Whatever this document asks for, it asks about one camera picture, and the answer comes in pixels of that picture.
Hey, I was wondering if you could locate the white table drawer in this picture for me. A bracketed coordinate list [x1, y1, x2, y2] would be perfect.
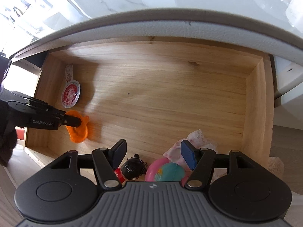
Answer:
[24, 35, 276, 190]

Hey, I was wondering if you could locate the beige fuzzy slipper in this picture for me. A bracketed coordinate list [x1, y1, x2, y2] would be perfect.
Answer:
[267, 156, 285, 174]

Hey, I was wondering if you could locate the pink and teal ball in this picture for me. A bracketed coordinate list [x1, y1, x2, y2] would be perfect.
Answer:
[144, 158, 193, 185]

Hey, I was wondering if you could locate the pink cloth pouch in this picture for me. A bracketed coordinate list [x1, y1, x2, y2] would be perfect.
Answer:
[162, 129, 218, 171]

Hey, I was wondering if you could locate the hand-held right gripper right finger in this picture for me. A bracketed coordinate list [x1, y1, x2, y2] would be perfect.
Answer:
[180, 139, 253, 190]

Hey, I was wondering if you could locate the black-haired doll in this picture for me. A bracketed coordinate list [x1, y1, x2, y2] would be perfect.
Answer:
[114, 154, 148, 185]

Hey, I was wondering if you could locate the red and white paper tag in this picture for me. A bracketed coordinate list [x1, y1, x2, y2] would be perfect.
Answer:
[61, 63, 81, 107]

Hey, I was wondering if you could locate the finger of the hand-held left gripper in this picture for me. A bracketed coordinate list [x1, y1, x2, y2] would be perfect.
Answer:
[48, 105, 69, 116]
[59, 114, 83, 127]

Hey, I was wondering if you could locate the white marble-top table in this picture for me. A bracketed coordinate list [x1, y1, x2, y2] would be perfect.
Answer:
[0, 0, 303, 133]

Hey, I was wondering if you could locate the small red object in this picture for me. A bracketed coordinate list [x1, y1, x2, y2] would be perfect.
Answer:
[14, 127, 26, 142]

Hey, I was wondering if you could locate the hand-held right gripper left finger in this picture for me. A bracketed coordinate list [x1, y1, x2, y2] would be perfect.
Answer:
[48, 139, 127, 191]

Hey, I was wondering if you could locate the orange plastic toy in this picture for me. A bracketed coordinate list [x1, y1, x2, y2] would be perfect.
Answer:
[65, 110, 90, 144]

